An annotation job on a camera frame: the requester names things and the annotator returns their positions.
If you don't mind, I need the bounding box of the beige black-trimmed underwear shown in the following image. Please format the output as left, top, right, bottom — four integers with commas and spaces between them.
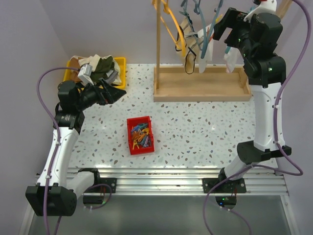
175, 17, 201, 74

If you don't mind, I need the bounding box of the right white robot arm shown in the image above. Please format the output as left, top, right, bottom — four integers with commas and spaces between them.
202, 8, 291, 193

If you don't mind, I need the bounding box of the yellow plastic bin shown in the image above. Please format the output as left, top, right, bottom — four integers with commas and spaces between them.
63, 57, 126, 90

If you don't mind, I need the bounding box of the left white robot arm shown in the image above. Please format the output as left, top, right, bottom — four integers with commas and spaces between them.
25, 79, 127, 216

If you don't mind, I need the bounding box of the teal clothes hanger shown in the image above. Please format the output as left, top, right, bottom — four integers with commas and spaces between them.
225, 0, 260, 54

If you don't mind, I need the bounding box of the red clothespin bin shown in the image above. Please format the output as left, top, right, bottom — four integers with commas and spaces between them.
127, 116, 155, 155

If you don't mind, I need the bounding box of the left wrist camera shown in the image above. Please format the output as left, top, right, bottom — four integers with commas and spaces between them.
78, 64, 94, 85

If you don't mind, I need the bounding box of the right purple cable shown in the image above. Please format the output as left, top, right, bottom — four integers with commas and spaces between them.
202, 0, 313, 235

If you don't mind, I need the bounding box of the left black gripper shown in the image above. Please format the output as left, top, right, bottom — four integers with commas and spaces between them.
75, 77, 126, 111

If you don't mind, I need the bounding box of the orange clothes hanger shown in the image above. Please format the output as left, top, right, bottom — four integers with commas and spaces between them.
151, 0, 187, 57

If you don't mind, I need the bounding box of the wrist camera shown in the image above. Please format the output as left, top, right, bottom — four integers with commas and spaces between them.
244, 0, 277, 22
78, 64, 94, 85

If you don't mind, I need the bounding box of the white lettered underwear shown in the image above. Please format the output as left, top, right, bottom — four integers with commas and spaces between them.
198, 29, 214, 73

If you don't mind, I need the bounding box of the grey-blue clothes hanger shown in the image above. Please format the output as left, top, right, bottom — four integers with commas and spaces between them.
180, 0, 210, 59

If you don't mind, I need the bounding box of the wooden drying rack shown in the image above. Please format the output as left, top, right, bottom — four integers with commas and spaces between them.
153, 0, 293, 103

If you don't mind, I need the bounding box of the dark green underwear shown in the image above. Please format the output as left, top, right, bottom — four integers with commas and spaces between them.
90, 56, 115, 83

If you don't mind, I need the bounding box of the pile of clothes in bin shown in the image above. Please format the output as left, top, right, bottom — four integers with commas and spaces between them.
68, 54, 122, 85

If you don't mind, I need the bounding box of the colourful clothespins pile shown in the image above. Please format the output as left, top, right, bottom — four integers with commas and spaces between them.
131, 123, 151, 150

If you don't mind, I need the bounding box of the aluminium rail frame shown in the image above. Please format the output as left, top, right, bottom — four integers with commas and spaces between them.
18, 167, 294, 235

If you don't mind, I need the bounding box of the pink white underwear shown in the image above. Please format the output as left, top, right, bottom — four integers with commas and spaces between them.
224, 47, 240, 73

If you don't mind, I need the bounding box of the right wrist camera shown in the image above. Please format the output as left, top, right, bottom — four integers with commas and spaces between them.
244, 0, 277, 22

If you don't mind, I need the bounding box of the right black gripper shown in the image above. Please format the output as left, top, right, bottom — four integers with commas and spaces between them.
213, 7, 255, 60

